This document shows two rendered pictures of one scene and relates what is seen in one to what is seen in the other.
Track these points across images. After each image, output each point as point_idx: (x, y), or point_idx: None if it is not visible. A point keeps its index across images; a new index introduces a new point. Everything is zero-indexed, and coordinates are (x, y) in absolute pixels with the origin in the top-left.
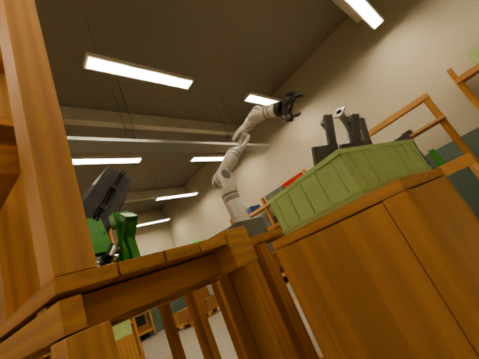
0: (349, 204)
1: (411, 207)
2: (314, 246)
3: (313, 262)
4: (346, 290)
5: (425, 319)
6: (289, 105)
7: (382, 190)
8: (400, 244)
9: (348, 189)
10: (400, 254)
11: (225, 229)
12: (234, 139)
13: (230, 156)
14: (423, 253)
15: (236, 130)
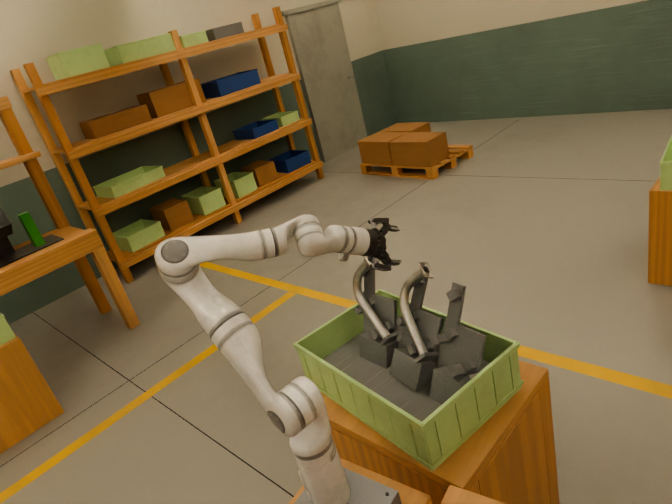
0: (526, 401)
1: (548, 391)
2: (499, 462)
3: (495, 482)
4: (509, 493)
5: (538, 477)
6: (384, 243)
7: (541, 381)
8: (540, 424)
9: (514, 383)
10: (538, 433)
11: (502, 502)
12: (185, 270)
13: (259, 335)
14: (546, 425)
15: (191, 245)
